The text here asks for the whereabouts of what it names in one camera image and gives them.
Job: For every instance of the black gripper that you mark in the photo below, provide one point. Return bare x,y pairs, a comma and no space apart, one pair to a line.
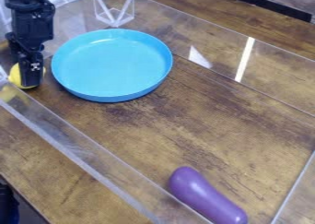
31,30

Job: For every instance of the yellow lemon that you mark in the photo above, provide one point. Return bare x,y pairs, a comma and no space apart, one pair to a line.
14,77

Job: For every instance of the blue round tray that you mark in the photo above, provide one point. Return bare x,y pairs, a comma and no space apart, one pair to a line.
112,65

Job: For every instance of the dark object bottom left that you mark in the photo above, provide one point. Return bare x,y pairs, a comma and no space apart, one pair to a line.
9,215

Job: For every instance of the purple toy eggplant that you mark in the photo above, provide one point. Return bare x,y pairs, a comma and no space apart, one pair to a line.
192,189

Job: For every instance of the clear acrylic enclosure wall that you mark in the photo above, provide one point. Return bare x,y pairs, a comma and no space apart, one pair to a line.
232,114

